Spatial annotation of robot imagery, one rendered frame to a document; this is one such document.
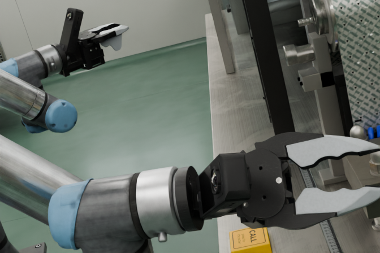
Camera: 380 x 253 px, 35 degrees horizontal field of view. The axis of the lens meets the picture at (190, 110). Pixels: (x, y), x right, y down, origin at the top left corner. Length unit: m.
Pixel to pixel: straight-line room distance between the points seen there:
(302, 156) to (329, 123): 0.60
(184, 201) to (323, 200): 0.14
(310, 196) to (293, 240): 0.50
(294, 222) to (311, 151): 0.07
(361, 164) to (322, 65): 0.23
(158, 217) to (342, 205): 0.19
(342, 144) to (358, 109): 0.51
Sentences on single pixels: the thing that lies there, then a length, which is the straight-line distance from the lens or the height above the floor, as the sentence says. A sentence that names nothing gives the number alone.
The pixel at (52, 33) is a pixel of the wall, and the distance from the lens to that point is 6.95.
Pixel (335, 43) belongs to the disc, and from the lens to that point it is 1.10.
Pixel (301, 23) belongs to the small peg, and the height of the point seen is 1.24.
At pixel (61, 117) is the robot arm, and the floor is 1.12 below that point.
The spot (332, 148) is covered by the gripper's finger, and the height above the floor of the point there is 1.23.
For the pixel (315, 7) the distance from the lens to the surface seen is 1.11.
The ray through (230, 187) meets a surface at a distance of 0.55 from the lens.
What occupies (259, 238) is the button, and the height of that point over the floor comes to 0.92.
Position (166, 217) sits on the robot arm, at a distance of 0.65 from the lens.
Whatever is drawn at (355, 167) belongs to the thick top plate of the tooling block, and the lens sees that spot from 1.04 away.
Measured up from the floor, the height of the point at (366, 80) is 1.13.
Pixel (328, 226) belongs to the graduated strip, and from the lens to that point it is 1.14.
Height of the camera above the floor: 1.50
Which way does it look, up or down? 19 degrees down
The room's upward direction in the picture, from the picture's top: 15 degrees counter-clockwise
